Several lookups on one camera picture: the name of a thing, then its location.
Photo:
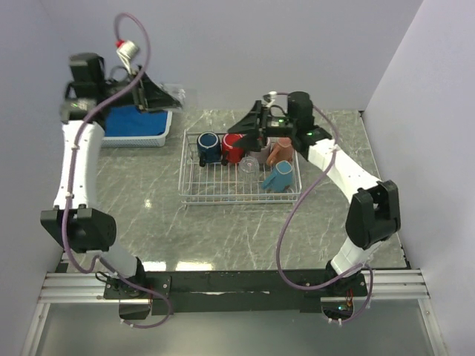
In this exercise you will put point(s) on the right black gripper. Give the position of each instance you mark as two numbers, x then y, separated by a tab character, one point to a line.
249	125

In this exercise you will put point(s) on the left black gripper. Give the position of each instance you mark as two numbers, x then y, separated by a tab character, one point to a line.
148	93

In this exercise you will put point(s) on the clear glass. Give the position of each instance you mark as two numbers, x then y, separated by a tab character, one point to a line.
249	165
174	92

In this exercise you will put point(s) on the mauve mug black handle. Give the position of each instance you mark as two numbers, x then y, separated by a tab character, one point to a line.
262	155

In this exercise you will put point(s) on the red mug black handle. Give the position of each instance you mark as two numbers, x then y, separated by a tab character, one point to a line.
230	153

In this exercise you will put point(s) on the pink floral mug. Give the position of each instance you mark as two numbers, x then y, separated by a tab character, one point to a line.
282	150

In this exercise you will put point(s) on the dark blue mug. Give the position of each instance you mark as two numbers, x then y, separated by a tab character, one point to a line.
209	148

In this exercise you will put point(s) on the light blue white mug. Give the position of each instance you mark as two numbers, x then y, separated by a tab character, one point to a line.
280	178

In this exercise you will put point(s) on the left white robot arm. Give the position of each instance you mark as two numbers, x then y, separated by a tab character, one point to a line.
86	234

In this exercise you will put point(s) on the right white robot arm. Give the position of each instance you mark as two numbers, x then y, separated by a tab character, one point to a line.
374	212

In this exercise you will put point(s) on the blue cloth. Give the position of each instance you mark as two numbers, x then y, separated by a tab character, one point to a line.
128	121

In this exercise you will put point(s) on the white plastic basket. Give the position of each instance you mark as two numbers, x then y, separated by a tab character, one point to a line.
139	141

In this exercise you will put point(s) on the black base beam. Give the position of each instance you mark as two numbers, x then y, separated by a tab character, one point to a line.
173	292

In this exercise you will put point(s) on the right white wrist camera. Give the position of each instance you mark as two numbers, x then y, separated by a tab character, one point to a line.
268	99

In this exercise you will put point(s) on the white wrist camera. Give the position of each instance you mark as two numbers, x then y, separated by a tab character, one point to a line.
127	51
268	99

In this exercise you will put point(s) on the white wire dish rack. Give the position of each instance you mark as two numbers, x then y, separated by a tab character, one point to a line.
216	184

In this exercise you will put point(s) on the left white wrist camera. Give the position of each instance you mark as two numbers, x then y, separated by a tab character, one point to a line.
127	51

